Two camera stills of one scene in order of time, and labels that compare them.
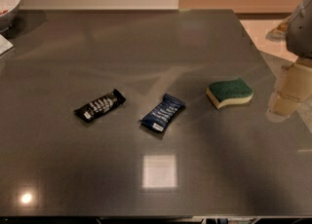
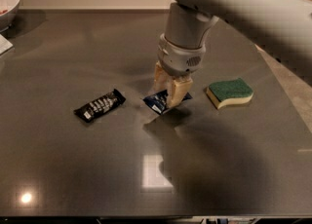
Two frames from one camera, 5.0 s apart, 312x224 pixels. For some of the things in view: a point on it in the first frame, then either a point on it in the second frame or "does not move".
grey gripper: (300, 29) to (179, 59)
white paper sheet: (5, 45) does not move
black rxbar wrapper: (100, 105) does not move
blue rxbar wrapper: (160, 114) to (159, 101)
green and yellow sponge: (223, 93) does not move
